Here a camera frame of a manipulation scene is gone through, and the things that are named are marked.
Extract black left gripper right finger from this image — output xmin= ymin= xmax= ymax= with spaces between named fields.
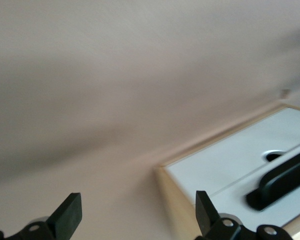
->
xmin=195 ymin=190 xmax=294 ymax=240

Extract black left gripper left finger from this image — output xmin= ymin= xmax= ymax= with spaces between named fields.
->
xmin=0 ymin=192 xmax=83 ymax=240

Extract white drawer with black handle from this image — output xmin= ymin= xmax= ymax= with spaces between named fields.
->
xmin=164 ymin=106 xmax=300 ymax=226

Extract light wooden drawer cabinet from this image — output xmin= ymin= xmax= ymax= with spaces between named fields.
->
xmin=153 ymin=101 xmax=300 ymax=240

